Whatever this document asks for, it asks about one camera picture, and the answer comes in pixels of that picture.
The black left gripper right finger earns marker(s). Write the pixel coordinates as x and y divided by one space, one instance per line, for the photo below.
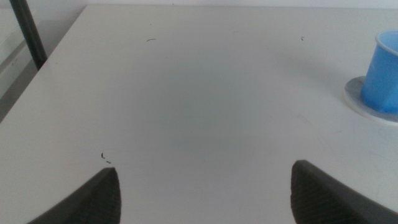
323 199

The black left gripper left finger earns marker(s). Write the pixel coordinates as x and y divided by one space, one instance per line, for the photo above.
90 202

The blue plastic cup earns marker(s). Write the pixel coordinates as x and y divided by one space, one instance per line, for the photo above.
382 74

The round grey felt cup mat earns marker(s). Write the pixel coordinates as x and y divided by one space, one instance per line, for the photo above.
354 96

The black metal pole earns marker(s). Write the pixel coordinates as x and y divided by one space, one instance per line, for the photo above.
29 34

